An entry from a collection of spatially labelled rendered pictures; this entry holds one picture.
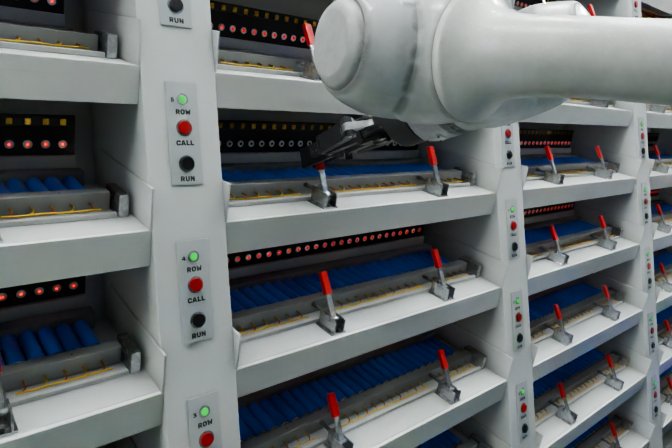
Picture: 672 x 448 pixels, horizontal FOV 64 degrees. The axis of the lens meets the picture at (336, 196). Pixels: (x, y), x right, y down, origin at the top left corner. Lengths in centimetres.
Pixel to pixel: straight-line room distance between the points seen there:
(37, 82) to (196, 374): 37
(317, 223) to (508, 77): 45
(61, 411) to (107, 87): 35
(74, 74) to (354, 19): 34
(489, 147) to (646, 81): 75
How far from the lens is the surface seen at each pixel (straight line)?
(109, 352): 72
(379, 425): 97
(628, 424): 190
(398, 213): 90
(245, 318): 80
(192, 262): 67
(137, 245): 65
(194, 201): 67
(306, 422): 91
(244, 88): 73
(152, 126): 66
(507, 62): 40
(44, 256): 63
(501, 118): 56
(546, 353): 134
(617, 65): 39
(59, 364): 71
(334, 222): 80
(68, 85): 65
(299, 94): 78
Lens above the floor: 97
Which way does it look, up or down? 1 degrees down
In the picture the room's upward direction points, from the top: 4 degrees counter-clockwise
